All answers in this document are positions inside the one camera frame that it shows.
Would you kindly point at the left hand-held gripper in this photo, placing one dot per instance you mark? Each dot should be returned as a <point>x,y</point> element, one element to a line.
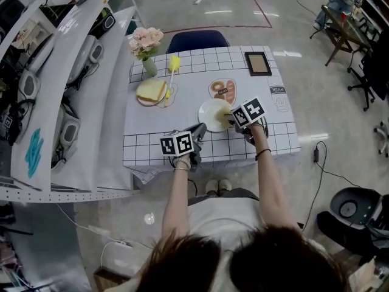
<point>177,144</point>

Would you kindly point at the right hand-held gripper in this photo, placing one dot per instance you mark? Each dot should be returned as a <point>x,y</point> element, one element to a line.
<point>247,112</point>

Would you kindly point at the white plate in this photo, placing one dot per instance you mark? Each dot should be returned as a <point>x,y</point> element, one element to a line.
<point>208,114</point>

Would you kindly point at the pink plate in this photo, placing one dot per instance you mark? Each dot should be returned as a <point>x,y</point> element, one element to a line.
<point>149,104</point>

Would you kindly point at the person's left forearm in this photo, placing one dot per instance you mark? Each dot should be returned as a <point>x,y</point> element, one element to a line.
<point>175,205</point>

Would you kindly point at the person's right forearm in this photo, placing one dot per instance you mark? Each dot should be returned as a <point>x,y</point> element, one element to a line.
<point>273,187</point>

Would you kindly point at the checked white tablecloth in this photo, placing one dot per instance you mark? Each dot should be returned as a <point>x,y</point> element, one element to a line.
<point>182,111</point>

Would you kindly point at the black wrist band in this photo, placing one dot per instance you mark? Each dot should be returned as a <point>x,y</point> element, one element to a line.
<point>263,153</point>

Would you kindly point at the person's left shoe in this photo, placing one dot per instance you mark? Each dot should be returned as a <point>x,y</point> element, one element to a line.
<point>211,186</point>

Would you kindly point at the person's shoe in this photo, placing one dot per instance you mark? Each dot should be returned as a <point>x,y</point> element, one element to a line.
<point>225,185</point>
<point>211,186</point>

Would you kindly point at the person's right shoe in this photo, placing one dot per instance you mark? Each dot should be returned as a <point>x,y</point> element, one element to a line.
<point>225,185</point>

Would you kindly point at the bread slices on plate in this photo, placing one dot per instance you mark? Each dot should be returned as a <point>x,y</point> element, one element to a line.
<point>151,90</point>

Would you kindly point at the person's grey trousers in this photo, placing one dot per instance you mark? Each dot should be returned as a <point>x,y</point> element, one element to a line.
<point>225,193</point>

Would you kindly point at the yellow bottle brush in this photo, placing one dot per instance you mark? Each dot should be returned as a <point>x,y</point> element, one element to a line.
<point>174,64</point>

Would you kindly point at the green vase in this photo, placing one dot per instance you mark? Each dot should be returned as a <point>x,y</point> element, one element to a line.
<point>150,67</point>

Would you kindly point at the blue chair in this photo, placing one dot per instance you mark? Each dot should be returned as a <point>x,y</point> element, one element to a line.
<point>197,41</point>

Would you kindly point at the person's white shirt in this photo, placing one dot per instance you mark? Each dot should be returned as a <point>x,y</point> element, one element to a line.
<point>222,221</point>

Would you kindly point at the pink flower bouquet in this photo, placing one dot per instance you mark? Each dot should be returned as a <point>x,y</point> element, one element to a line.
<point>146,41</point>

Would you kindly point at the white grey-faced device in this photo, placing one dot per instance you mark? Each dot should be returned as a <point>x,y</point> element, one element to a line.
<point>70,134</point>
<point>96,52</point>
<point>28,85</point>

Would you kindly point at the white metal shelf rack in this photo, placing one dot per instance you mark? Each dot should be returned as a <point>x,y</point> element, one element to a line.
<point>76,81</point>

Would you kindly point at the black radio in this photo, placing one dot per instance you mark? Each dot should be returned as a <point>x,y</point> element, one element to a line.
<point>106,21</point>

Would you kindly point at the dark glass-top side table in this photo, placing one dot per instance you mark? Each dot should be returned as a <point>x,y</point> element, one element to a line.
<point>343,29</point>

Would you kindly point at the red cup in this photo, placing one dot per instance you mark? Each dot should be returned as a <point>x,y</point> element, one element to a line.
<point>342,17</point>

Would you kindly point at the black office chair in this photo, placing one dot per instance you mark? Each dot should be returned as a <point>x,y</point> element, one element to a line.
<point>377,71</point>

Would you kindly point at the grey shell chair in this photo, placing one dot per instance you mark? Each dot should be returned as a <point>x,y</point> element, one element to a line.
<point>364,199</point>

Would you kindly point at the bundle of teal tubes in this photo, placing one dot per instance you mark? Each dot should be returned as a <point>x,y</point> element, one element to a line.
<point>34,152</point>

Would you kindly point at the wooden box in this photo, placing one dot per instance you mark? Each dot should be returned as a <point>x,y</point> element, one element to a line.
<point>109,281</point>

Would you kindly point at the black picture frame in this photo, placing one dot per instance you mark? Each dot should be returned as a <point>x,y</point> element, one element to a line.
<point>258,64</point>

